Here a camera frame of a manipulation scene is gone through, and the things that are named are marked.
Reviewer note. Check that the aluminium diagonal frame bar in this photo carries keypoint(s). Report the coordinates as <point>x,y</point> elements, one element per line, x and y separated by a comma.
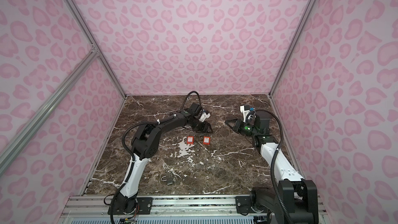
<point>20,141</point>

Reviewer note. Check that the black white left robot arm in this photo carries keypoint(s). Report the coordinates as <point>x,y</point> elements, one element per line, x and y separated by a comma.
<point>142,142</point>

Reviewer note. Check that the small black padlock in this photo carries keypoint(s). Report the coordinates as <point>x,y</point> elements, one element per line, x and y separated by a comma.
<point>168,179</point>

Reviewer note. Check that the aluminium corner frame post right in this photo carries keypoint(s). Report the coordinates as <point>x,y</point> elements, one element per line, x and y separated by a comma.
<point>304,18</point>

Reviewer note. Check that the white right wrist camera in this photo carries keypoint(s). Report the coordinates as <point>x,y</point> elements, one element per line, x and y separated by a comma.
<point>248,113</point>

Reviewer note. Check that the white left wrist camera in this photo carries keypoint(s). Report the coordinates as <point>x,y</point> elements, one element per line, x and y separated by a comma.
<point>205,115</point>

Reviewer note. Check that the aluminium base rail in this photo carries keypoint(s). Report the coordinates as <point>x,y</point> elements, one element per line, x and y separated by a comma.
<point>166,209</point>

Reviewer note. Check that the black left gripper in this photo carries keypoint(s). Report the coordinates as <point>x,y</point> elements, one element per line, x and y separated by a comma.
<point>205,127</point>

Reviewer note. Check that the red padlock with steel shackle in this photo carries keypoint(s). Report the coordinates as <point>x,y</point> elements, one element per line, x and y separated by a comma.
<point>190,140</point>

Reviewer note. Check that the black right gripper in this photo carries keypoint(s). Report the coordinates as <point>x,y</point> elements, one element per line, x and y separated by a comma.
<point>238,127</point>

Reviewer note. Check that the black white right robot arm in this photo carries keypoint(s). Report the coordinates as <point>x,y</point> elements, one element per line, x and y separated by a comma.
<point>291,199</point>

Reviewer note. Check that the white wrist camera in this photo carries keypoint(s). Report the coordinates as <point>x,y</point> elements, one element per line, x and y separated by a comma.
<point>205,115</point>
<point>248,113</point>

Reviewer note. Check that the aluminium corner frame post left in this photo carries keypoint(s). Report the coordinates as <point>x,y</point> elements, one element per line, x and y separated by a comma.
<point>84,27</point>

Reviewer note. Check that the aluminium corner frame post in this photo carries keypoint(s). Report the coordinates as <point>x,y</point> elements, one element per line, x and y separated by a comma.
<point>304,18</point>
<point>84,27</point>

